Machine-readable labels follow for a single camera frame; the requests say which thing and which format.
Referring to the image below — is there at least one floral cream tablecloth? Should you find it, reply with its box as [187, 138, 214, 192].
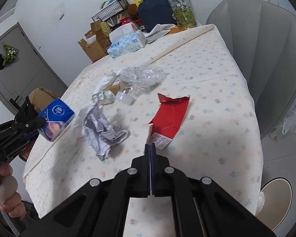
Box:
[22, 24, 265, 237]

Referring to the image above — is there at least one person's left hand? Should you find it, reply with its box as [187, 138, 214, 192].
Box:
[0, 163, 25, 218]

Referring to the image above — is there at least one red torn paper package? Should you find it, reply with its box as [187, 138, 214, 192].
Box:
[148, 93, 190, 151]

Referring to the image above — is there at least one crumpled printed paper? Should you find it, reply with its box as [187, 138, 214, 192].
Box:
[82, 104, 129, 161]

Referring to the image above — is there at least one crumpled white tissue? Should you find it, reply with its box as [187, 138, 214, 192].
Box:
[93, 70, 122, 94]

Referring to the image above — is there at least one black wire basket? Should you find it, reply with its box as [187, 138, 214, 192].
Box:
[91, 0, 128, 22]

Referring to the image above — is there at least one clear patterned drink bottle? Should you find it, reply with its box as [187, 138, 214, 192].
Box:
[168, 0, 197, 30]

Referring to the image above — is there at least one open cardboard box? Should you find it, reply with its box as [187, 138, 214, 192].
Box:
[78, 21, 111, 62]

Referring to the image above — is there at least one grey upholstered chair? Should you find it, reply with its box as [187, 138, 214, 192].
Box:
[207, 0, 296, 137]

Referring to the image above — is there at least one navy lunch bag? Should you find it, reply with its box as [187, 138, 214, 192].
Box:
[138, 0, 177, 32]

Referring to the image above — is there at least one blue Thick tissue box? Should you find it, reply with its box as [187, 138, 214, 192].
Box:
[107, 30, 146, 58]

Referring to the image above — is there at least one blue tissue pack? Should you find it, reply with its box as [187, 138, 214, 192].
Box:
[38, 98, 75, 142]

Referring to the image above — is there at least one crushed clear plastic bottle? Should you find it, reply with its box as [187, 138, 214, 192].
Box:
[115, 65, 166, 105]

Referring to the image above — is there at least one beige round trash bin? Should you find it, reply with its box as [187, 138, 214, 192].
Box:
[256, 178, 292, 231]

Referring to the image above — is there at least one small brown cardboard box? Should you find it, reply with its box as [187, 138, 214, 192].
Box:
[107, 83, 121, 96]

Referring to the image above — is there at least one brown and black clothes pile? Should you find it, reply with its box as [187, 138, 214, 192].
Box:
[14, 88, 61, 123]

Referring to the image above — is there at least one clear blister pack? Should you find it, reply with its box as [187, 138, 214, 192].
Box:
[92, 90, 115, 105]

